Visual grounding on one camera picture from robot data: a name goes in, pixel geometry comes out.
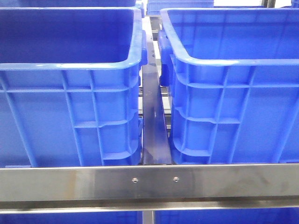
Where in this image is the blue plastic crate left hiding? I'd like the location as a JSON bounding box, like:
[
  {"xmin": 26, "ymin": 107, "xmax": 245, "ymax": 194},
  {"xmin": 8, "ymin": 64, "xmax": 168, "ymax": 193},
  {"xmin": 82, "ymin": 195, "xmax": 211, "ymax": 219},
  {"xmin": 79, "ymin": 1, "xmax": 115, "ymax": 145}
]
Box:
[{"xmin": 0, "ymin": 7, "xmax": 147, "ymax": 168}]

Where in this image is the blue plastic crate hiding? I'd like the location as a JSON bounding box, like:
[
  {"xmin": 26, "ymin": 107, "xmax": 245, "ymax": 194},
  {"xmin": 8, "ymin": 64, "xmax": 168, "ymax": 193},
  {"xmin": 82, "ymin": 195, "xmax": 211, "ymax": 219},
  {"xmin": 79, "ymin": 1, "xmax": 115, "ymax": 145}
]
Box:
[
  {"xmin": 0, "ymin": 7, "xmax": 147, "ymax": 168},
  {"xmin": 158, "ymin": 8, "xmax": 299, "ymax": 164}
]

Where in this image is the blue plastic crate right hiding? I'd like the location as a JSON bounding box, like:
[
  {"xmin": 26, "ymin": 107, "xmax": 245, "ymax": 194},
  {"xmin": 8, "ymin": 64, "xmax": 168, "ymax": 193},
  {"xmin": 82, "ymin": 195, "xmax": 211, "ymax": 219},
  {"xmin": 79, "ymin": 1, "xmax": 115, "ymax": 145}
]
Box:
[{"xmin": 158, "ymin": 8, "xmax": 299, "ymax": 164}]

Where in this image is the blue crate rear centre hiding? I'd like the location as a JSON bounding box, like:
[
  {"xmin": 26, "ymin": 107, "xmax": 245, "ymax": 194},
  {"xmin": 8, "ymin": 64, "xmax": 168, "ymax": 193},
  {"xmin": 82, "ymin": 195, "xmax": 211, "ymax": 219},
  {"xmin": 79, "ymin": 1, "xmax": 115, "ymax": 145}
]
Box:
[{"xmin": 146, "ymin": 0, "xmax": 214, "ymax": 15}]

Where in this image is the blue crate lower left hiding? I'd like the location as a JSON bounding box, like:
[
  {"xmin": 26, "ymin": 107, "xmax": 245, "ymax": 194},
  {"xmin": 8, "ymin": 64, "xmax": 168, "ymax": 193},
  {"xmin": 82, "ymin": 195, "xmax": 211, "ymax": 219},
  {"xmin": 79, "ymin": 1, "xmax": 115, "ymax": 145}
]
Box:
[{"xmin": 0, "ymin": 211, "xmax": 142, "ymax": 224}]

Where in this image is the blue crate lower right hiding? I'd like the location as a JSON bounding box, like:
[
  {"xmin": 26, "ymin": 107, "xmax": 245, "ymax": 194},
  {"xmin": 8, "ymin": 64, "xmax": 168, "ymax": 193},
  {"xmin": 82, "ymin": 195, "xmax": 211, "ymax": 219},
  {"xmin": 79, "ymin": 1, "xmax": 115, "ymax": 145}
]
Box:
[{"xmin": 155, "ymin": 208, "xmax": 299, "ymax": 224}]

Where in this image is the blue crate rear left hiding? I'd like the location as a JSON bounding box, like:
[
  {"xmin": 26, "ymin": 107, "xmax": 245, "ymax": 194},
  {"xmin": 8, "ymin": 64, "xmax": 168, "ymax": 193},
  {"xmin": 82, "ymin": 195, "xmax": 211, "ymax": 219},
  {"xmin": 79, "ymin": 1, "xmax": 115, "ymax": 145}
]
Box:
[{"xmin": 0, "ymin": 0, "xmax": 144, "ymax": 17}]

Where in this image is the steel centre divider rail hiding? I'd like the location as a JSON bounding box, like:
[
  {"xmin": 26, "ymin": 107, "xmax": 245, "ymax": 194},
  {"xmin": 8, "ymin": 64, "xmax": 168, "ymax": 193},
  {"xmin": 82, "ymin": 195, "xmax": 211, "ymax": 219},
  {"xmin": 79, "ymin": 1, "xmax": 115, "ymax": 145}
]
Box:
[{"xmin": 142, "ymin": 16, "xmax": 172, "ymax": 165}]

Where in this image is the stainless steel front rail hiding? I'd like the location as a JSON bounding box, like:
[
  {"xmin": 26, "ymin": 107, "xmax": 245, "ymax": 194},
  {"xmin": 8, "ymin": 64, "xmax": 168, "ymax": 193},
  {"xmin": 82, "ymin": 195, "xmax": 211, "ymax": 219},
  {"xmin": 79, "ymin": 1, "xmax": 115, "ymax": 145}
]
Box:
[{"xmin": 0, "ymin": 163, "xmax": 299, "ymax": 214}]

